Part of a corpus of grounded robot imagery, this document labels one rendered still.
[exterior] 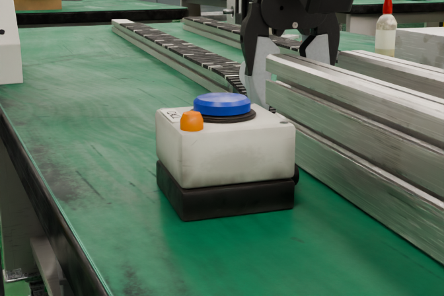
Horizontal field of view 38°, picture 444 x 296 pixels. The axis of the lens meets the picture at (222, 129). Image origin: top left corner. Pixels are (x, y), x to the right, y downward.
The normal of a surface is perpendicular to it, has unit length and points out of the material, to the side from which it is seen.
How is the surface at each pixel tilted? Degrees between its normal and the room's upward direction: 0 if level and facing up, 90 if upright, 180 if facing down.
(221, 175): 90
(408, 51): 90
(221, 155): 90
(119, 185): 0
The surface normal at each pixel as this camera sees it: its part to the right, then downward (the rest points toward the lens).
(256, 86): 0.31, 0.23
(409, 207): -0.95, 0.07
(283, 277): 0.00, -0.97
